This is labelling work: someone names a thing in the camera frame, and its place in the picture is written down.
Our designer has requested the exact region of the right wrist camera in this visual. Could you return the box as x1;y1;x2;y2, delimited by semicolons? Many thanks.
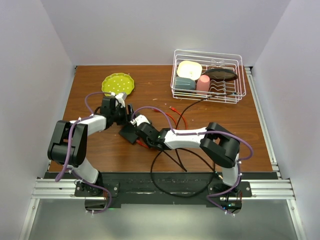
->
130;114;152;127

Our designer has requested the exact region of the yellow-green plate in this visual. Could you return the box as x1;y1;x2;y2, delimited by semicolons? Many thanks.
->
101;73;135;95

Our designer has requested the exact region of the grey-green cup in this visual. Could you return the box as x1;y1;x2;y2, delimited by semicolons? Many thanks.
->
174;76;196;91

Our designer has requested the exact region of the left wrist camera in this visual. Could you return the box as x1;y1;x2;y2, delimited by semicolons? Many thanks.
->
115;92;127;105

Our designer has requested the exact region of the cream square bowl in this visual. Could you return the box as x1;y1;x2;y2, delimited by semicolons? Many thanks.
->
176;60;202;81

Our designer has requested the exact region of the black cable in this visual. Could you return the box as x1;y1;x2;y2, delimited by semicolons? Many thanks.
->
149;91;241;198

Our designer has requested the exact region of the dark brown plate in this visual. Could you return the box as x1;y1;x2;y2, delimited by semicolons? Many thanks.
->
203;68;239;82

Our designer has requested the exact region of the black network switch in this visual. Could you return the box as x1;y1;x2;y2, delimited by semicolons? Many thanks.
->
118;124;139;145

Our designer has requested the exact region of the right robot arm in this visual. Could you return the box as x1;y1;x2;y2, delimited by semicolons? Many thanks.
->
133;122;241;197

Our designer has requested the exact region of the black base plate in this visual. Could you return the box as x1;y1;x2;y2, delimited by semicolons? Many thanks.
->
59;172;278;213

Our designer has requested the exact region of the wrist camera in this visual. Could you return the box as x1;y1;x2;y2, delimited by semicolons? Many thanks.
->
115;92;127;105
130;114;152;127

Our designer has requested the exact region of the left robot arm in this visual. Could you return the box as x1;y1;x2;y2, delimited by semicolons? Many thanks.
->
47;92;133;196

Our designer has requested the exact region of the white wire dish rack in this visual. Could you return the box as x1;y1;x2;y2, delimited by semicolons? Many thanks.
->
170;49;247;104

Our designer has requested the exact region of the pink cup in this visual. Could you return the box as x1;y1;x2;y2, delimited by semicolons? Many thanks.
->
196;74;211;94

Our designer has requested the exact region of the aluminium frame rail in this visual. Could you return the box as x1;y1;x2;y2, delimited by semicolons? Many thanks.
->
18;66;307;240

